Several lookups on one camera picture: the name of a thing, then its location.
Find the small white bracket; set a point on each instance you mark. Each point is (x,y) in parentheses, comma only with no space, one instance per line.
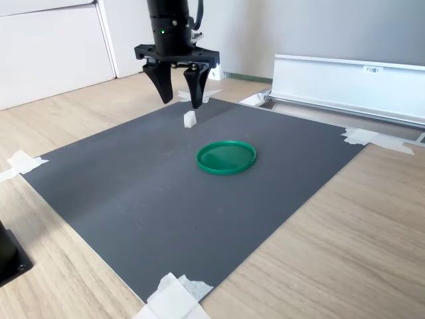
(216,73)

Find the white tape piece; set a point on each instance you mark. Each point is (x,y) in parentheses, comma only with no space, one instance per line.
(23,163)
(375,138)
(212,94)
(172,299)

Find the round green lid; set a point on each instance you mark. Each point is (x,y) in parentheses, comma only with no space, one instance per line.
(225,157)

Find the white cabinet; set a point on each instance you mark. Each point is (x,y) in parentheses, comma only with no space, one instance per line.
(53,50)

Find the dark grey mat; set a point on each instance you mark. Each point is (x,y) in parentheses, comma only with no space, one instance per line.
(133,199)

